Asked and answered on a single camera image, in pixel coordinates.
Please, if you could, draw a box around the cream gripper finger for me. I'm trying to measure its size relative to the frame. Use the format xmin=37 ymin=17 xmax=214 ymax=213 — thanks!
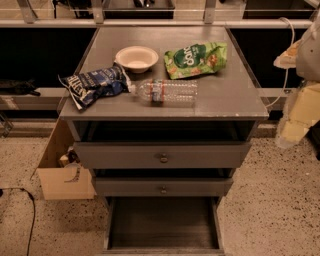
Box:
xmin=273 ymin=40 xmax=301 ymax=69
xmin=275 ymin=83 xmax=320 ymax=149

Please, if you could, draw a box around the clear plastic water bottle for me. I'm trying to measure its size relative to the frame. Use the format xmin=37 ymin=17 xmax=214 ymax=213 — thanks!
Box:
xmin=130 ymin=79 xmax=198 ymax=107

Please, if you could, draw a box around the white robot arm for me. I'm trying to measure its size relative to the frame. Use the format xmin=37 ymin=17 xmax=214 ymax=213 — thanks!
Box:
xmin=273 ymin=15 xmax=320 ymax=149

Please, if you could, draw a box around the grey drawer cabinet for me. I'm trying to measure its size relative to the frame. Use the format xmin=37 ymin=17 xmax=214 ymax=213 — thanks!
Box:
xmin=60 ymin=26 xmax=268 ymax=256

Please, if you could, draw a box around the grey bottom drawer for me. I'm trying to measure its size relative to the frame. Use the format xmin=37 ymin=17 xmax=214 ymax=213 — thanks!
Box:
xmin=103 ymin=197 xmax=225 ymax=256

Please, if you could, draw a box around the grey drawer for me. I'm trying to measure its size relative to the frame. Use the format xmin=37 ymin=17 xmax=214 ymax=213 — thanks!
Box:
xmin=103 ymin=197 xmax=225 ymax=256
xmin=74 ymin=142 xmax=251 ymax=169
xmin=93 ymin=178 xmax=233 ymax=197

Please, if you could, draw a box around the grey middle drawer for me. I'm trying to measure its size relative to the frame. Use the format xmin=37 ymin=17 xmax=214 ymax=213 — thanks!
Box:
xmin=93 ymin=178 xmax=233 ymax=197

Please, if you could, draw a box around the grey top drawer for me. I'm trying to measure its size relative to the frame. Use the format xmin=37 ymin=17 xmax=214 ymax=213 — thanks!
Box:
xmin=74 ymin=142 xmax=251 ymax=169

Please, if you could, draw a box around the green snack bag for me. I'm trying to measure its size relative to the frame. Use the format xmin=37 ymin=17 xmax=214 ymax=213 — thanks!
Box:
xmin=164 ymin=42 xmax=227 ymax=80

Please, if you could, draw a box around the white paper bowl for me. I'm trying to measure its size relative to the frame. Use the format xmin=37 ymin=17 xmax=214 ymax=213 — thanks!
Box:
xmin=115 ymin=46 xmax=159 ymax=74

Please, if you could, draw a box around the blue chip bag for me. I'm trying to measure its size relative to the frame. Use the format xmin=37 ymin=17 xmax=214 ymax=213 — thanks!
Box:
xmin=59 ymin=62 xmax=131 ymax=111

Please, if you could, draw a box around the cardboard box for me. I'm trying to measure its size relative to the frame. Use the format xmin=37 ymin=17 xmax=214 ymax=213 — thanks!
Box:
xmin=36 ymin=119 xmax=95 ymax=200

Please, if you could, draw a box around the black object on ledge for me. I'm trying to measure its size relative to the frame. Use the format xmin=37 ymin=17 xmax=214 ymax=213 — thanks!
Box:
xmin=0 ymin=79 xmax=40 ymax=96

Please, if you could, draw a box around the white hanging cable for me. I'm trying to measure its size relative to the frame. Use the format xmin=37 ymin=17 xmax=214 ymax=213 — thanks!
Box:
xmin=264 ymin=16 xmax=297 ymax=109

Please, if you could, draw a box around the metal railing frame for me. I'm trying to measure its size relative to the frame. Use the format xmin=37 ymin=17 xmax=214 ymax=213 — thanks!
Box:
xmin=0 ymin=0 xmax=319 ymax=28

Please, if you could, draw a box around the black floor cable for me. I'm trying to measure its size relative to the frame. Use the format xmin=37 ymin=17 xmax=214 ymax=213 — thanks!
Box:
xmin=0 ymin=187 xmax=37 ymax=256

